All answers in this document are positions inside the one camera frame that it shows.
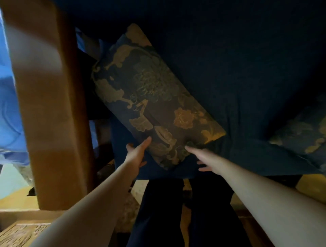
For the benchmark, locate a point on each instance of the person's right forearm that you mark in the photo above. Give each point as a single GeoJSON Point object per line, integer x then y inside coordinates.
{"type": "Point", "coordinates": [267, 206]}

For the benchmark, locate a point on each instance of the person's left forearm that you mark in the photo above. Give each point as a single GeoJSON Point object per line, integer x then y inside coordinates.
{"type": "Point", "coordinates": [96, 206]}

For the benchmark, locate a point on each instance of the brown wooden sofa armrest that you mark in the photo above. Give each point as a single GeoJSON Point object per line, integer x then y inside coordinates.
{"type": "Point", "coordinates": [48, 101]}

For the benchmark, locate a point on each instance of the floral patterned dark pillow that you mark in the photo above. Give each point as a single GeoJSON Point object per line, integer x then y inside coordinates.
{"type": "Point", "coordinates": [150, 99]}
{"type": "Point", "coordinates": [303, 134]}

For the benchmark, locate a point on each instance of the person's right hand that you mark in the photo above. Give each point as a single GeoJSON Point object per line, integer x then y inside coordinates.
{"type": "Point", "coordinates": [210, 161]}

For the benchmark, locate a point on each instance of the person's left fingers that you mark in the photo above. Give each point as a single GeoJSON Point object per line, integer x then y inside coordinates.
{"type": "Point", "coordinates": [145, 144]}

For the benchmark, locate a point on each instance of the light blue cloth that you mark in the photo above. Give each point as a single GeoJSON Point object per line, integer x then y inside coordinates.
{"type": "Point", "coordinates": [9, 114]}

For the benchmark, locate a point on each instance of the person's dark trousers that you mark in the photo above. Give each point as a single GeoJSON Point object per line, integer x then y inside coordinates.
{"type": "Point", "coordinates": [158, 216]}

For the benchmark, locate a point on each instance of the person's left hand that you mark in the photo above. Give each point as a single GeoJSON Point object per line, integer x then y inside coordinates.
{"type": "Point", "coordinates": [135, 156]}

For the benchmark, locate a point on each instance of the carved wooden table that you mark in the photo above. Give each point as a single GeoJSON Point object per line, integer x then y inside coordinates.
{"type": "Point", "coordinates": [19, 234]}

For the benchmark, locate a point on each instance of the person's right fingers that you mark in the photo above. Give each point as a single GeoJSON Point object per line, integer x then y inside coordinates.
{"type": "Point", "coordinates": [194, 150]}

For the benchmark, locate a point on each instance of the dark blue sofa back cushion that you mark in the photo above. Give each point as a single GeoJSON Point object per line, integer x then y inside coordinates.
{"type": "Point", "coordinates": [242, 56]}

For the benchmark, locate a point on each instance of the dark blue sofa seat cushion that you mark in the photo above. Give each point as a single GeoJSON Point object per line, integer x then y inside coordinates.
{"type": "Point", "coordinates": [254, 159]}

